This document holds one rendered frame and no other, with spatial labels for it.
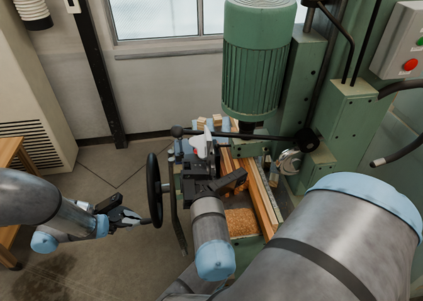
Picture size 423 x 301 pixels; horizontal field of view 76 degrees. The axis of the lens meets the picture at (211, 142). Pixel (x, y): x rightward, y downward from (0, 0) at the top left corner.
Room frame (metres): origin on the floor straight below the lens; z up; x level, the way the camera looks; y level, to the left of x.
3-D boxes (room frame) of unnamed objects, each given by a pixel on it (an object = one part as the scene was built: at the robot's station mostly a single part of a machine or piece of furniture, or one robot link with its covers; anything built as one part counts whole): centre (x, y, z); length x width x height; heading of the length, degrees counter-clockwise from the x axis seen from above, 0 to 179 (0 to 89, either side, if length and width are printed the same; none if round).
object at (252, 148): (0.71, -0.14, 0.99); 0.14 x 0.07 x 0.09; 99
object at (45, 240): (0.46, 0.51, 0.85); 0.11 x 0.11 x 0.08; 8
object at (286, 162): (0.61, -0.27, 1.02); 0.12 x 0.03 x 0.12; 99
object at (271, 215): (0.72, -0.14, 0.93); 0.60 x 0.02 x 0.05; 9
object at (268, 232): (0.62, -0.13, 0.92); 0.54 x 0.02 x 0.04; 9
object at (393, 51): (0.62, -0.46, 1.40); 0.10 x 0.06 x 0.16; 99
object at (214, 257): (0.27, 0.00, 1.12); 0.11 x 0.08 x 0.09; 9
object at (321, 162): (0.59, -0.33, 1.02); 0.09 x 0.07 x 0.12; 9
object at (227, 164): (0.67, -0.05, 0.94); 0.16 x 0.02 x 0.07; 9
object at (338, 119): (0.59, -0.35, 1.23); 0.09 x 0.08 x 0.15; 99
